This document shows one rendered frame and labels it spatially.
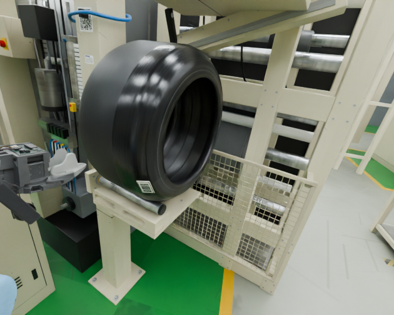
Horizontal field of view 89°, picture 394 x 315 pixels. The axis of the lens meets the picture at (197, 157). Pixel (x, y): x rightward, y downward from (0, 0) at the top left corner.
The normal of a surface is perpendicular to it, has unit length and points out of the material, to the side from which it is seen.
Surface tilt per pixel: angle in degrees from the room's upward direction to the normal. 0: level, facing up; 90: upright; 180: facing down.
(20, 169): 90
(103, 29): 90
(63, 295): 0
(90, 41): 90
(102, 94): 64
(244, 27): 90
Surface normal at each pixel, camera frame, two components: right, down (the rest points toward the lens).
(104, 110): -0.42, 0.01
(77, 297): 0.12, -0.90
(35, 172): 0.86, 0.30
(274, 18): -0.49, 0.31
